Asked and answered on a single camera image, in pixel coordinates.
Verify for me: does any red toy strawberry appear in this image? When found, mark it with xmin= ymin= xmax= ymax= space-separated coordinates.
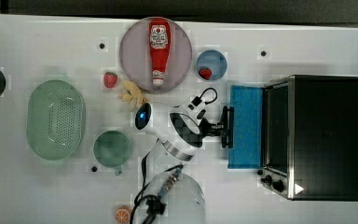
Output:
xmin=103 ymin=72 xmax=117 ymax=89

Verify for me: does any black silver toaster oven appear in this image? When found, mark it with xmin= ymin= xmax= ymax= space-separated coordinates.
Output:
xmin=258 ymin=75 xmax=358 ymax=202

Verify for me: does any yellow toy banana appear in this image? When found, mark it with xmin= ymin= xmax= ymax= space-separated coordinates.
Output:
xmin=119 ymin=80 xmax=148 ymax=111

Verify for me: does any orange slice toy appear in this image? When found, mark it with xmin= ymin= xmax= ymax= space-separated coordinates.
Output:
xmin=115 ymin=206 xmax=131 ymax=224

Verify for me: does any green cup with handle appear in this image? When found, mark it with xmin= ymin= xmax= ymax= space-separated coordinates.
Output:
xmin=93 ymin=131 xmax=132 ymax=175

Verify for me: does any blue glass oven door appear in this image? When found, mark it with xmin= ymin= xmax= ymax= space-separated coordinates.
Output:
xmin=227 ymin=85 xmax=263 ymax=169

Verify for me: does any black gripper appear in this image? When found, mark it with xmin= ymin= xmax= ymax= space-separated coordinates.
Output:
xmin=200 ymin=118 xmax=226 ymax=138

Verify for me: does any red strawberry in bowl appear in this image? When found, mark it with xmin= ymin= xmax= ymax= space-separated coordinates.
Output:
xmin=199 ymin=67 xmax=212 ymax=80

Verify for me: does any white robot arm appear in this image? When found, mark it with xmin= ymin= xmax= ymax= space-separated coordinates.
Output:
xmin=130 ymin=94 xmax=234 ymax=224

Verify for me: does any grey round plate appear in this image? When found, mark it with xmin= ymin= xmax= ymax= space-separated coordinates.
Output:
xmin=119 ymin=17 xmax=192 ymax=93

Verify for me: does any red ketchup bottle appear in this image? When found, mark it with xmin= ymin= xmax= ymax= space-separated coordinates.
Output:
xmin=148 ymin=18 xmax=171 ymax=87

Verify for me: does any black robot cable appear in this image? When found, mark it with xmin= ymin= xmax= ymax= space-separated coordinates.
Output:
xmin=129 ymin=155 xmax=185 ymax=224

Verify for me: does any green oval colander basket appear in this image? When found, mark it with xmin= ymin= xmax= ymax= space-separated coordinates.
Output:
xmin=26 ymin=79 xmax=86 ymax=161

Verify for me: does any blue small bowl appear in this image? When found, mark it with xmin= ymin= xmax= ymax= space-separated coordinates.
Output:
xmin=196 ymin=49 xmax=227 ymax=81

